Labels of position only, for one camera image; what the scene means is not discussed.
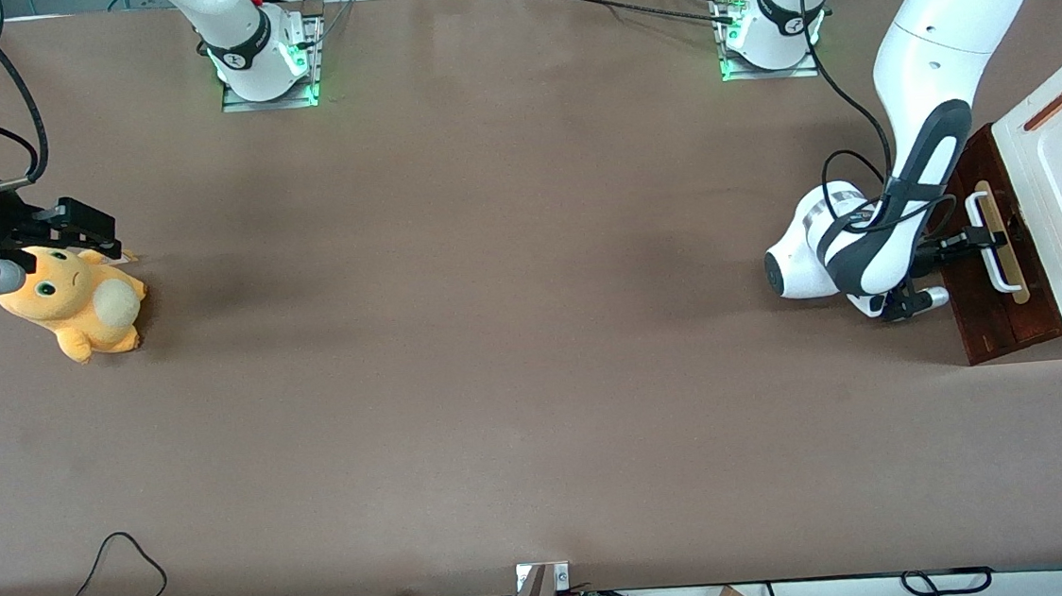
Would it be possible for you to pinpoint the white and wood drawer handle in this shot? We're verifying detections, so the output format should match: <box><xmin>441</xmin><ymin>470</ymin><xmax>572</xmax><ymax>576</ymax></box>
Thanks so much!
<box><xmin>962</xmin><ymin>178</ymin><xmax>1033</xmax><ymax>308</ymax></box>

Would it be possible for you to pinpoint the orange plush toy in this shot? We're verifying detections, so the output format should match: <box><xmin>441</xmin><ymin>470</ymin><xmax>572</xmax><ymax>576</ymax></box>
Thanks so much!
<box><xmin>0</xmin><ymin>235</ymin><xmax>155</xmax><ymax>371</ymax></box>

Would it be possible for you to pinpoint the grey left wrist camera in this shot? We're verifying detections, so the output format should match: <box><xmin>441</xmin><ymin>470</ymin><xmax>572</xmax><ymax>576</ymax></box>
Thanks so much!
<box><xmin>875</xmin><ymin>283</ymin><xmax>953</xmax><ymax>324</ymax></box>

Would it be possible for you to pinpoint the copper cabinet slot handle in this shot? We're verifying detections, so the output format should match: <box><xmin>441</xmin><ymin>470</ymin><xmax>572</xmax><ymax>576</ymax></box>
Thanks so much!
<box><xmin>1018</xmin><ymin>81</ymin><xmax>1062</xmax><ymax>133</ymax></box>

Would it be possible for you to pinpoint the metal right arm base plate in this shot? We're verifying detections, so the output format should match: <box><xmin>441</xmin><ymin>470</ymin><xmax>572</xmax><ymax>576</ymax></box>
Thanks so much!
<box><xmin>214</xmin><ymin>13</ymin><xmax>331</xmax><ymax>116</ymax></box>

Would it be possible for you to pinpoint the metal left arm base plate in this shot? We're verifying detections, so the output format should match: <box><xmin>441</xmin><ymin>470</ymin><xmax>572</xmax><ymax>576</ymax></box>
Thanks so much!
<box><xmin>713</xmin><ymin>0</ymin><xmax>822</xmax><ymax>86</ymax></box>

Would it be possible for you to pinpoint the black looped thin cable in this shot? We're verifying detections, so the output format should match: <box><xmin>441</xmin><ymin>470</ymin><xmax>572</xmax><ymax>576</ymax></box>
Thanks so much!
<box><xmin>59</xmin><ymin>527</ymin><xmax>171</xmax><ymax>596</ymax></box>

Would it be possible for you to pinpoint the black oval cable loop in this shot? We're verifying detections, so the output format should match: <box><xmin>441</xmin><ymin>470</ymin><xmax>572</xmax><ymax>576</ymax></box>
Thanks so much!
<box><xmin>898</xmin><ymin>564</ymin><xmax>997</xmax><ymax>596</ymax></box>

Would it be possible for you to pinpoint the long black table cable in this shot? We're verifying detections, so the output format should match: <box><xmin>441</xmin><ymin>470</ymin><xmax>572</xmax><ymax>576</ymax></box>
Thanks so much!
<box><xmin>554</xmin><ymin>0</ymin><xmax>740</xmax><ymax>37</ymax></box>

